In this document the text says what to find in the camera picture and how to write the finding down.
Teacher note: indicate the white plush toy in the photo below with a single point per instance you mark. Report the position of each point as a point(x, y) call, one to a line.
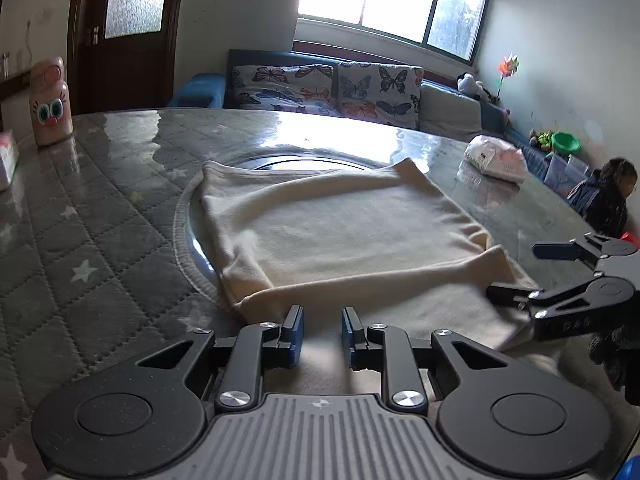
point(472, 88)

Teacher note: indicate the quilted grey table cover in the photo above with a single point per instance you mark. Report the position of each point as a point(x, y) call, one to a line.
point(108, 360)

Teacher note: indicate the dark wooden door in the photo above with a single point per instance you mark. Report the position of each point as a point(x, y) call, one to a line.
point(121, 54)

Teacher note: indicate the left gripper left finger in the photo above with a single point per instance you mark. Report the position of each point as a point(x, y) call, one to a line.
point(256, 349)

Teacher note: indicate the child in dark clothes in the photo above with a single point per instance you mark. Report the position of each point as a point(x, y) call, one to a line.
point(601, 200)

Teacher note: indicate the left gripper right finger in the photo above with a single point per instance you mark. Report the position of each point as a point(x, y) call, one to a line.
point(387, 350)

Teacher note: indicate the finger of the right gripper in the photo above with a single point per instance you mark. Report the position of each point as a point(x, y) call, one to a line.
point(583, 249)
point(511, 296)

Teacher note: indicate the pink cartoon water bottle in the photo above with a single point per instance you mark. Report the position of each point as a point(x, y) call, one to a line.
point(49, 103)

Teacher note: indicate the blue sofa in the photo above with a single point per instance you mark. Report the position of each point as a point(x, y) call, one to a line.
point(213, 90)

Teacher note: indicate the left butterfly cushion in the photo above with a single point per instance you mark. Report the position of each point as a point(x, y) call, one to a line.
point(305, 89)

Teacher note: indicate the pink white tissue pack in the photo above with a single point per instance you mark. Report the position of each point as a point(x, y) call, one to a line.
point(496, 158)

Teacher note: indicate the right butterfly cushion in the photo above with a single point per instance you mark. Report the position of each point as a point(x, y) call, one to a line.
point(387, 94)

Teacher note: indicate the white tissue box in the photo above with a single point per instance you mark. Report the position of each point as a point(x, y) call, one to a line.
point(9, 155)

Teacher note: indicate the beige sofa cushion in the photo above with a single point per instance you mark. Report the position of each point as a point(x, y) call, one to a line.
point(447, 113)

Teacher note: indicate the cream sweatshirt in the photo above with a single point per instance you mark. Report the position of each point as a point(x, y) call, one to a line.
point(387, 242)

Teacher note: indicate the green toy bowl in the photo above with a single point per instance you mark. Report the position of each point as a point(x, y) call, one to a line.
point(565, 143)

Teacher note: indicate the butterfly cushion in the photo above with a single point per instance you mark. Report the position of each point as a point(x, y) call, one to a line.
point(387, 94)
point(305, 89)

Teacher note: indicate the translucent storage box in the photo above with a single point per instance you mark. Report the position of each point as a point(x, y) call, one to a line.
point(564, 174)

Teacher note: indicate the window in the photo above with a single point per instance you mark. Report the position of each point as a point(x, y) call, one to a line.
point(395, 0)

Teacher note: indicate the black induction cooktop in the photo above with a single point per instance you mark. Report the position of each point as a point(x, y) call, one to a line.
point(194, 248)

